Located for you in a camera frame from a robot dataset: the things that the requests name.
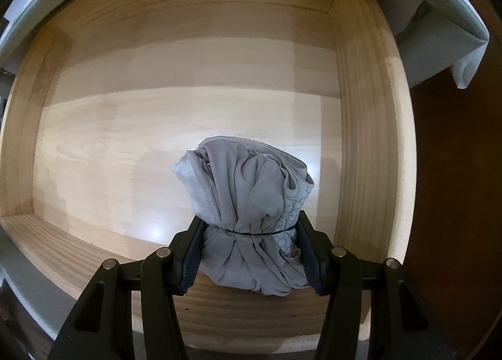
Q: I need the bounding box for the wooden drawer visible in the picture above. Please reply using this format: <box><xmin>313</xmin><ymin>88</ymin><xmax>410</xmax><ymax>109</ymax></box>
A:
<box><xmin>0</xmin><ymin>0</ymin><xmax>416</xmax><ymax>355</ymax></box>

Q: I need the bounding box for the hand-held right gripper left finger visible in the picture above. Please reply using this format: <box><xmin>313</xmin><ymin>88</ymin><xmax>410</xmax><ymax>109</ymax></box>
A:
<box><xmin>47</xmin><ymin>216</ymin><xmax>205</xmax><ymax>360</ymax></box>

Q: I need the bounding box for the grey hexagon print underwear roll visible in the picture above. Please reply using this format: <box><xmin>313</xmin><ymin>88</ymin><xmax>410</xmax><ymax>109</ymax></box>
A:
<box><xmin>173</xmin><ymin>136</ymin><xmax>315</xmax><ymax>297</ymax></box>

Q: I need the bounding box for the patterned white cover cloth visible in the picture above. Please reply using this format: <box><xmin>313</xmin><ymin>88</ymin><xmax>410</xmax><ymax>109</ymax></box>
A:
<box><xmin>0</xmin><ymin>0</ymin><xmax>491</xmax><ymax>90</ymax></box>

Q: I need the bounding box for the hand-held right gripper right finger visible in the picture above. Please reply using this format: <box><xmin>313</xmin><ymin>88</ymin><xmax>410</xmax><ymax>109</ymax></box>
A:
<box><xmin>296</xmin><ymin>210</ymin><xmax>456</xmax><ymax>360</ymax></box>

